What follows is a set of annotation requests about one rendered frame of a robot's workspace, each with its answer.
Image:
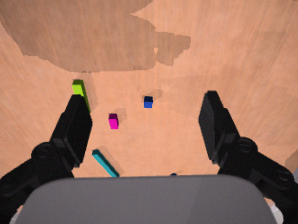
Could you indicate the magenta rectangular block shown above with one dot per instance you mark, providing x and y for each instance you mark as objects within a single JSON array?
[{"x": 113, "y": 120}]

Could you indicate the lime green rod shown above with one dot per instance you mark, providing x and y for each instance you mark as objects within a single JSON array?
[{"x": 79, "y": 88}]

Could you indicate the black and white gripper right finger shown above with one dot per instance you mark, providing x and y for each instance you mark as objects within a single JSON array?
[{"x": 238, "y": 156}]

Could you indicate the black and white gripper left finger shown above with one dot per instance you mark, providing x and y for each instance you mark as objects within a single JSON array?
[{"x": 66, "y": 148}]

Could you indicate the turquoise rod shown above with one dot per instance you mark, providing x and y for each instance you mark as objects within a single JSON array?
[{"x": 104, "y": 163}]

